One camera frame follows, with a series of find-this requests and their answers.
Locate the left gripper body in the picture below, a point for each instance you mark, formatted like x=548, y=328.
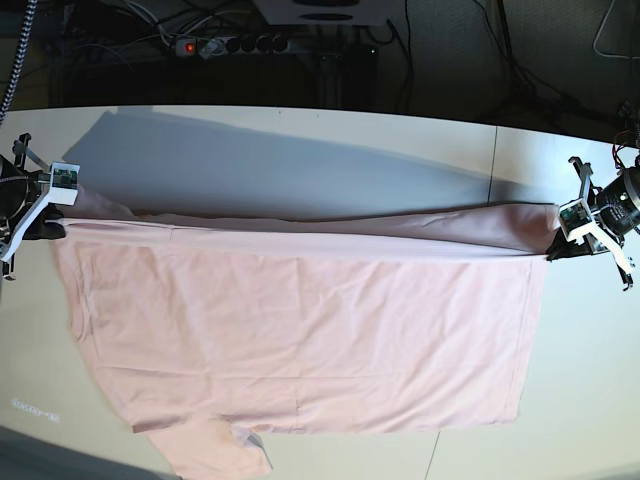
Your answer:
x=615, y=212

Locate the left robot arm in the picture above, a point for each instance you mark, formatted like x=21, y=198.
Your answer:
x=597, y=221

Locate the pink T-shirt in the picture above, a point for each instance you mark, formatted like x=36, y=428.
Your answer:
x=204, y=333

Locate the white box under table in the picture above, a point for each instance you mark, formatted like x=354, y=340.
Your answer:
x=317, y=12

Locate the white power strip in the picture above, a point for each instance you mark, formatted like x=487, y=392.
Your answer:
x=207, y=48

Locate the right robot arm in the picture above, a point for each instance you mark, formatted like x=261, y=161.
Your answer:
x=24, y=181

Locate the black box under table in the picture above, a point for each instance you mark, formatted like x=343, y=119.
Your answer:
x=347, y=78

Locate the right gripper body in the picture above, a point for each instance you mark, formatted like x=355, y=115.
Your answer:
x=8, y=253

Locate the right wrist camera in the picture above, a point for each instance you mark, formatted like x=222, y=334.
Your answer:
x=63, y=183

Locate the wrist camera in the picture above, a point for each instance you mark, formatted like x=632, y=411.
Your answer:
x=575, y=219
x=63, y=183

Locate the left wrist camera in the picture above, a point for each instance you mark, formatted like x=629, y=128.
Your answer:
x=575, y=219

